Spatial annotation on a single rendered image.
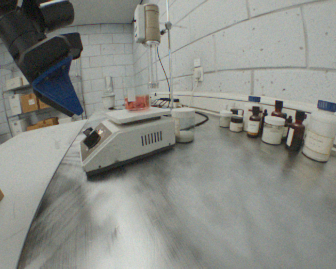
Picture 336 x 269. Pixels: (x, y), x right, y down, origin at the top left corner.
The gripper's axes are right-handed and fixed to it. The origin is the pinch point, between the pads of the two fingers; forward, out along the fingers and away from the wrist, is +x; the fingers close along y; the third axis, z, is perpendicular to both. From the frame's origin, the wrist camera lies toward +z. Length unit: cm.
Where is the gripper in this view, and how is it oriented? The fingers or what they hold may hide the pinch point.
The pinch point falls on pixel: (63, 99)
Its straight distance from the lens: 25.7
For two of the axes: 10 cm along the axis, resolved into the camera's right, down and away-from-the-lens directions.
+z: 5.2, -7.1, 4.8
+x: 4.3, 7.0, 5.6
